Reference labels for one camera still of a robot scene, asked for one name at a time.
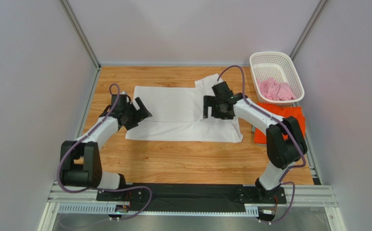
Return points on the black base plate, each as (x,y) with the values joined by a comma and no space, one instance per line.
(211,198)

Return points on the aluminium frame rail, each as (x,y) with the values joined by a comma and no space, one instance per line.
(305,196)

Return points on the white plastic laundry basket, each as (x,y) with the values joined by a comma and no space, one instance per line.
(280,67)

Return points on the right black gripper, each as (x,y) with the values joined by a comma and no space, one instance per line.
(217,107)

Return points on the left corner aluminium post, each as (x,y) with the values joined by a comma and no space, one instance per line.
(67,7)

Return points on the folded orange t shirt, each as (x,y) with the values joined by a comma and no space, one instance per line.
(287,112)

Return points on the pink t shirt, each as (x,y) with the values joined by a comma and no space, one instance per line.
(273,90)

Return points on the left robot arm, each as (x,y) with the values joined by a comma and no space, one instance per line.
(80,163)

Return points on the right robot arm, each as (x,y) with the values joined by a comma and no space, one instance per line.
(285,141)

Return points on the right corner aluminium post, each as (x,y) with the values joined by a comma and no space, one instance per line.
(308,28)

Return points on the corner aluminium post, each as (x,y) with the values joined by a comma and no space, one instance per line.
(308,28)
(67,7)

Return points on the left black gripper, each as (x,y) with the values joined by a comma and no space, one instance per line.
(138,118)

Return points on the white t shirt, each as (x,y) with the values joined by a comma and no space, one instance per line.
(177,115)

